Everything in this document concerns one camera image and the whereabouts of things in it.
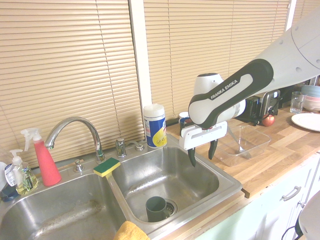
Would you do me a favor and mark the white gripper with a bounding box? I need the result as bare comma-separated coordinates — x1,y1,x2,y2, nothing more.
178,121,228,168

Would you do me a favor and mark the blue white bottle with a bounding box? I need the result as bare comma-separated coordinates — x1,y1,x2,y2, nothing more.
0,161,19,203

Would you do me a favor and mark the pink white bowl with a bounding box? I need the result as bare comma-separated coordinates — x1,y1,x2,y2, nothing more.
302,94,320,113

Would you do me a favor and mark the chrome sink soap knob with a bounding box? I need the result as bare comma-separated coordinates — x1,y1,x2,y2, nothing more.
73,159,85,173

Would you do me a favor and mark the white plate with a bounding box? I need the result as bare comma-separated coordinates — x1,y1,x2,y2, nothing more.
290,112,320,132

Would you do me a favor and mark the yellow hand soap pump bottle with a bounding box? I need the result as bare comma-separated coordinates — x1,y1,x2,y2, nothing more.
9,149,40,196

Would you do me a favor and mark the chrome toaster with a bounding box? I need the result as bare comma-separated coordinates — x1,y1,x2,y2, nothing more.
260,89,285,119

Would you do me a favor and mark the yellow cloth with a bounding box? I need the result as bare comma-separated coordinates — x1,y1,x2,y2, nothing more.
112,220,151,240

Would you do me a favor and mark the chrome gooseneck faucet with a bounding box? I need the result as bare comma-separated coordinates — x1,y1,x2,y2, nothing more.
44,116,106,165

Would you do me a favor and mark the black countertop appliance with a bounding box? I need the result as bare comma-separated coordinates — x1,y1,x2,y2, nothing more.
240,96,263,126

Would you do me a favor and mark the blue white mug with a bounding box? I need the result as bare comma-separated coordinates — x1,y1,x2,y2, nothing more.
178,111,193,137

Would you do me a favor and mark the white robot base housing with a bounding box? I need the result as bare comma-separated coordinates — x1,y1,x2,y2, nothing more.
295,193,320,240

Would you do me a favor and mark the stainless steel double sink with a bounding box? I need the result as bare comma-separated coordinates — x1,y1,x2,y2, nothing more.
0,133,243,240

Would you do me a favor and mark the red apple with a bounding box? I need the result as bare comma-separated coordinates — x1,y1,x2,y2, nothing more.
261,113,276,127

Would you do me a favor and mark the yellow green sponge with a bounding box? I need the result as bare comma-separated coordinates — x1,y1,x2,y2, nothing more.
93,157,122,179

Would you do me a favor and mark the wide beige window blind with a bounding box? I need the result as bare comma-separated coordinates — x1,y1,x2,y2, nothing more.
0,0,146,169

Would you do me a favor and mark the clear plastic container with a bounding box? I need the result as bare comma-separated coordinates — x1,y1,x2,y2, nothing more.
215,124,273,168

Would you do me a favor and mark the metal drain strainer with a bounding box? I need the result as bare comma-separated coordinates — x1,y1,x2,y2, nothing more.
163,198,178,219

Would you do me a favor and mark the silver cabinet handle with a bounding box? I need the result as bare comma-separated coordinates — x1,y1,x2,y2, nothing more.
280,185,302,202

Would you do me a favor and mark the blue bowl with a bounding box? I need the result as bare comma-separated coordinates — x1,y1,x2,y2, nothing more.
300,85,320,99

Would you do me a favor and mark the clear drinking glass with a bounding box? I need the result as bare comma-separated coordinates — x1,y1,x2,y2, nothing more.
289,91,308,115

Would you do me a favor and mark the dark grey cup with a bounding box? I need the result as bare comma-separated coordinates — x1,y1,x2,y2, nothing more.
145,196,171,223

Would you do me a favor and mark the disinfecting wipes canister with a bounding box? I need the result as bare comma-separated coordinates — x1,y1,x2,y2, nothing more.
143,103,169,150

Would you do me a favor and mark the red spray bottle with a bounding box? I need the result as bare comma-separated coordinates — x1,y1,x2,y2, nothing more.
20,127,63,187

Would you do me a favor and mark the white window frame post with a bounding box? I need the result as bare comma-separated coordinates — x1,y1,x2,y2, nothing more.
127,0,154,141

